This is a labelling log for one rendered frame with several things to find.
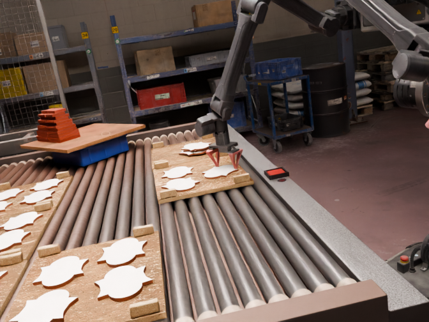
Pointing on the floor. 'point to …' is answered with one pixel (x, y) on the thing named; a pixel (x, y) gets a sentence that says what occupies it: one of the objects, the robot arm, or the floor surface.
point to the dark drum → (327, 99)
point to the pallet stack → (386, 81)
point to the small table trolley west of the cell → (264, 134)
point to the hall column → (346, 55)
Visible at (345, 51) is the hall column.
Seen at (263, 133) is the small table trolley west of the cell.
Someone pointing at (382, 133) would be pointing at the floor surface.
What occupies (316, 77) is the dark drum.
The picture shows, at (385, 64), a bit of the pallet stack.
